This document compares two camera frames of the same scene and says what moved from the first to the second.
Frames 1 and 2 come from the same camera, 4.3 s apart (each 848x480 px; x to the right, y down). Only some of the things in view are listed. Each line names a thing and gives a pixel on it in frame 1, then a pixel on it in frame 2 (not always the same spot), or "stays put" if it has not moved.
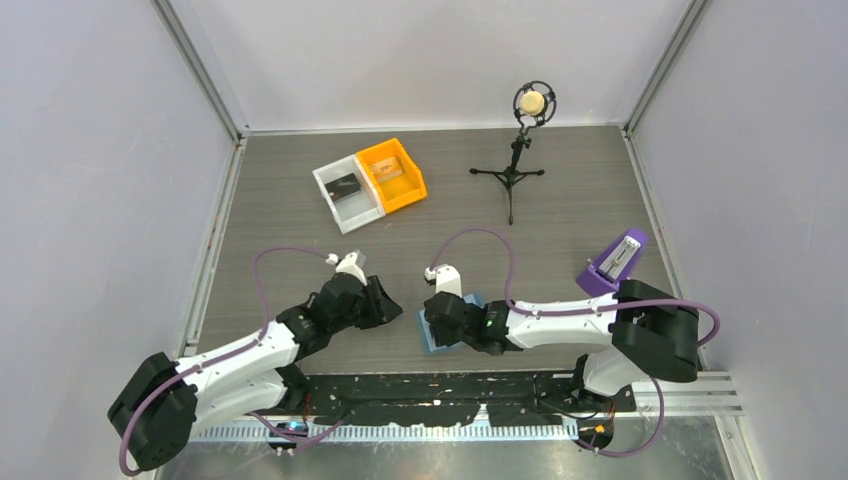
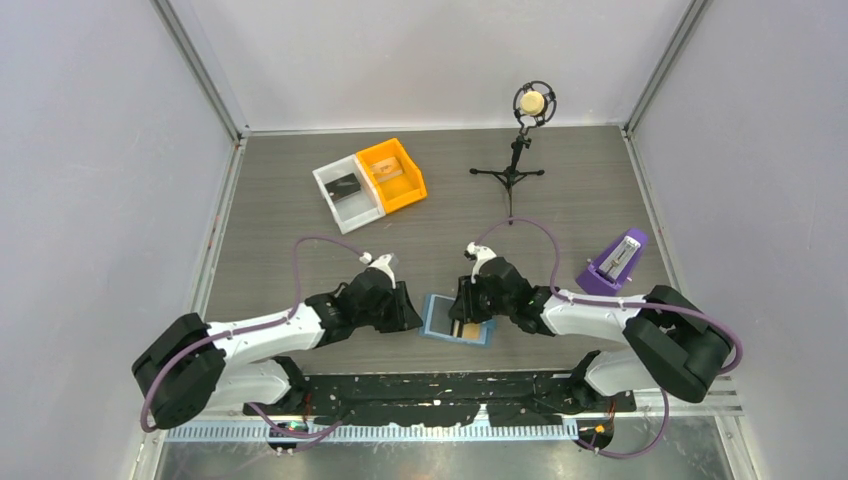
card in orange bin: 386,169 stays put
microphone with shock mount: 534,104 stays put
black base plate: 497,397 stays put
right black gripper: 442,337 → 465,306
